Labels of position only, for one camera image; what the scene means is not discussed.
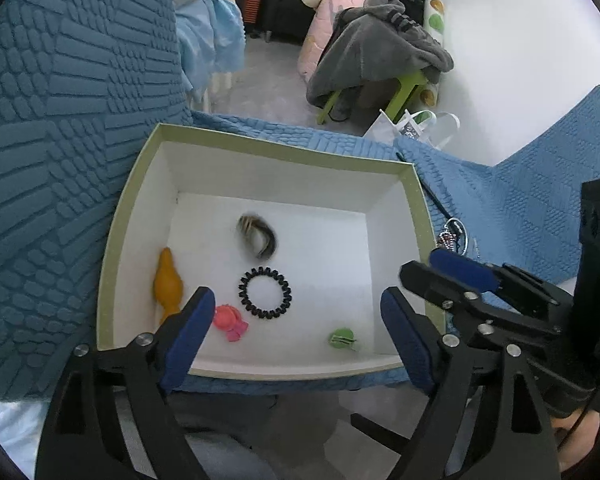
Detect green round hair clip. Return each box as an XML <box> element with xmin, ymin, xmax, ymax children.
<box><xmin>328</xmin><ymin>327</ymin><xmax>358</xmax><ymax>350</ymax></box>

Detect orange gourd ornament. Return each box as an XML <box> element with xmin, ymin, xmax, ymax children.
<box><xmin>154</xmin><ymin>247</ymin><xmax>184</xmax><ymax>323</ymax></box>

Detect green jewelry box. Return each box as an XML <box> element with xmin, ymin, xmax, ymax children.
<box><xmin>96</xmin><ymin>125</ymin><xmax>434</xmax><ymax>382</ymax></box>

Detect pink hair clip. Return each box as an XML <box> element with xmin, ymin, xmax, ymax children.
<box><xmin>212</xmin><ymin>304</ymin><xmax>249</xmax><ymax>342</ymax></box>

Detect black spiral hair tie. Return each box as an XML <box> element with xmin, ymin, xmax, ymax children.
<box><xmin>237</xmin><ymin>266</ymin><xmax>294</xmax><ymax>321</ymax></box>

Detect black beige woven bracelet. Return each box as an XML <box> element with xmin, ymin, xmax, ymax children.
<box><xmin>236</xmin><ymin>212</ymin><xmax>280</xmax><ymax>261</ymax></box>

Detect silver bangle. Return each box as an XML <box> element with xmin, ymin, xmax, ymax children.
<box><xmin>438</xmin><ymin>217</ymin><xmax>469</xmax><ymax>256</ymax></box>

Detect right hand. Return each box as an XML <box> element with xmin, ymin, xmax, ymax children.
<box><xmin>550</xmin><ymin>408</ymin><xmax>600</xmax><ymax>472</ymax></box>

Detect black hair stick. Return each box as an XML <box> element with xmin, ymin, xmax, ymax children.
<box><xmin>416</xmin><ymin>172</ymin><xmax>452</xmax><ymax>221</ymax></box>

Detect white tote bag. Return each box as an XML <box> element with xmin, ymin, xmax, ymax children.
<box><xmin>363</xmin><ymin>110</ymin><xmax>460</xmax><ymax>151</ymax></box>

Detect green plastic stool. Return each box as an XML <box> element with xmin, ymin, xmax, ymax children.
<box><xmin>316</xmin><ymin>72</ymin><xmax>428</xmax><ymax>125</ymax></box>

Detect grey fleece blanket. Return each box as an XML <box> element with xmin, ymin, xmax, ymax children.
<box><xmin>306</xmin><ymin>0</ymin><xmax>454</xmax><ymax>106</ymax></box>

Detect green dotted roll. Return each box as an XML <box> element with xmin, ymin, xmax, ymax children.
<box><xmin>419</xmin><ymin>0</ymin><xmax>445</xmax><ymax>108</ymax></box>

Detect light blue bed sheet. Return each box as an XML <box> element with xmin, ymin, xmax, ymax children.
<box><xmin>175</xmin><ymin>0</ymin><xmax>246</xmax><ymax>110</ymax></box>

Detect blue textured blanket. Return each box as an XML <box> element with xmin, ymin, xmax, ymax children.
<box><xmin>0</xmin><ymin>0</ymin><xmax>600</xmax><ymax>401</ymax></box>

